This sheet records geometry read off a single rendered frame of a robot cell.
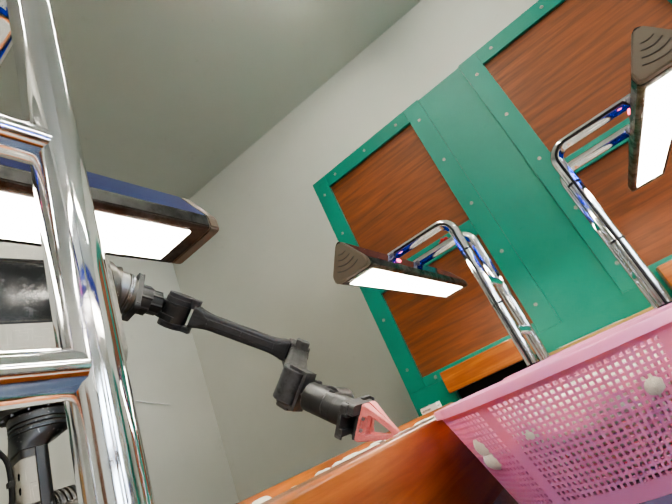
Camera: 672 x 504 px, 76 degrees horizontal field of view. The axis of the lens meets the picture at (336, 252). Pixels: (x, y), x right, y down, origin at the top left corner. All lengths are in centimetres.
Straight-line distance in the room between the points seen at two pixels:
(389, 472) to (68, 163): 29
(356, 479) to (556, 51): 156
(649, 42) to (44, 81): 72
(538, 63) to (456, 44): 133
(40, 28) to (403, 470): 38
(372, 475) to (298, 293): 261
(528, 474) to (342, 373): 239
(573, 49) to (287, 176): 205
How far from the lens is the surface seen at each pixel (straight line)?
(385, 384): 261
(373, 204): 174
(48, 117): 27
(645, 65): 77
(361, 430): 84
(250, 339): 134
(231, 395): 328
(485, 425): 36
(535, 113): 164
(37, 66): 30
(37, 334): 109
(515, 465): 38
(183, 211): 50
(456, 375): 149
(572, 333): 147
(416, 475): 39
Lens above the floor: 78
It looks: 23 degrees up
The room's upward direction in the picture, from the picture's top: 24 degrees counter-clockwise
